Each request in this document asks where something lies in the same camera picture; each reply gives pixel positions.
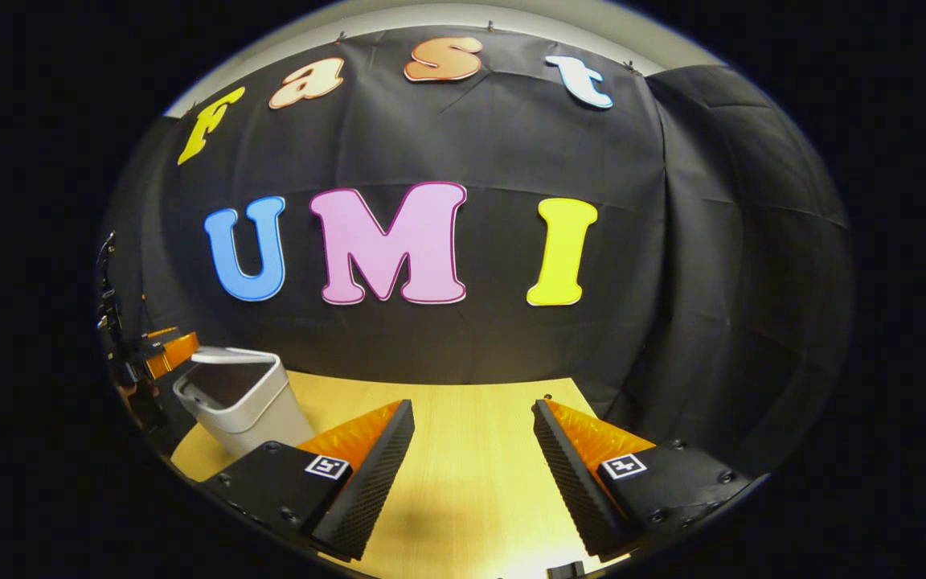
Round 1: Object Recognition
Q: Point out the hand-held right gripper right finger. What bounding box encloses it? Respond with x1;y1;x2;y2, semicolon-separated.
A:
532;398;753;564

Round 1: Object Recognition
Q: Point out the black backdrop cloth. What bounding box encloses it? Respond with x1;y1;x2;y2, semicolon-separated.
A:
101;24;856;475

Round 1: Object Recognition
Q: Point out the white desktop garbage bin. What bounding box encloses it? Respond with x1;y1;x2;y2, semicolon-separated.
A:
172;347;316;459

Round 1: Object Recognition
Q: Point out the wooden desktop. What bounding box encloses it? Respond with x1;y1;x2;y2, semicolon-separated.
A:
170;370;633;579

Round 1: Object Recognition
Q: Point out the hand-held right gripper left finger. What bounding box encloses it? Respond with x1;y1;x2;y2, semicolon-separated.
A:
202;400;416;562

